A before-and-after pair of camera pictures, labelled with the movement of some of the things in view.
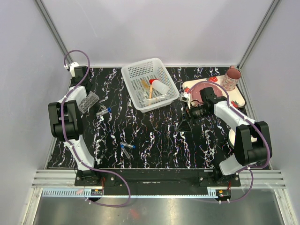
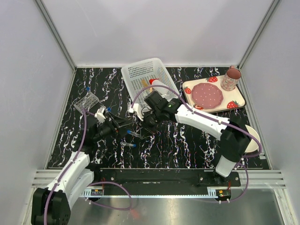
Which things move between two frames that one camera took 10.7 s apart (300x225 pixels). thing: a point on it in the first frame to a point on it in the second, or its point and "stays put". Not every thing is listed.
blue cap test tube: x=133 y=146 stays put
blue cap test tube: x=126 y=152 to x=133 y=133
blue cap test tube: x=107 y=110 stays put
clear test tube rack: x=88 y=102 stays put
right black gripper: x=184 y=126 to x=145 y=133
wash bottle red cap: x=151 y=80 stays put
